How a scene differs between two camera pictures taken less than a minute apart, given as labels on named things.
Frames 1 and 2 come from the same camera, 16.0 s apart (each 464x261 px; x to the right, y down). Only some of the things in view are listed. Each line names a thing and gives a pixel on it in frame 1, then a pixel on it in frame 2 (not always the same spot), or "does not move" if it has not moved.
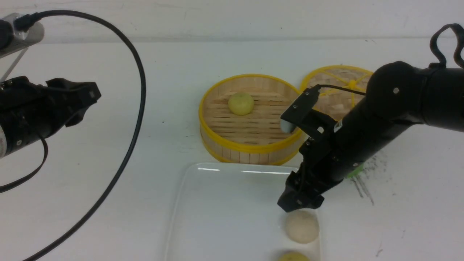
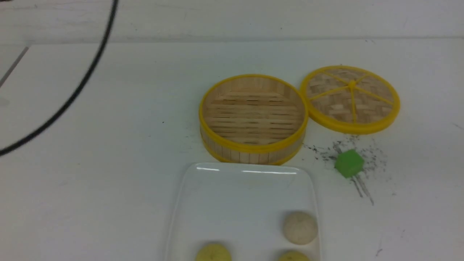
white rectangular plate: [229, 212] does not move
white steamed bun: [302, 226] does not move
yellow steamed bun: [241, 104] → [214, 252]
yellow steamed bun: [293, 256] does not move
